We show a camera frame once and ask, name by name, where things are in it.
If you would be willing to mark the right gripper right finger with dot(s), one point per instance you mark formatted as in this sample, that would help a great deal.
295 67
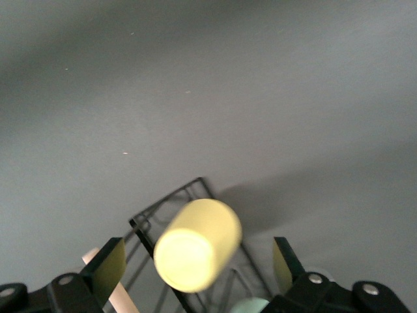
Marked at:
309 293

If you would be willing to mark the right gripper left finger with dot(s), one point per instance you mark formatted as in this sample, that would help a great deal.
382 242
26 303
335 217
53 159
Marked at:
71 293

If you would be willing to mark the pale green plastic cup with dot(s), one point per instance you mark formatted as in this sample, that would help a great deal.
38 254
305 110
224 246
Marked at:
249 307

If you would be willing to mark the pale yellow plastic cup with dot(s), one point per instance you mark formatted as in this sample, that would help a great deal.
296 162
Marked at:
195 247

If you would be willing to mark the dark grey table cloth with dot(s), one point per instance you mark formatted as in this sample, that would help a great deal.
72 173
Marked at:
228 98

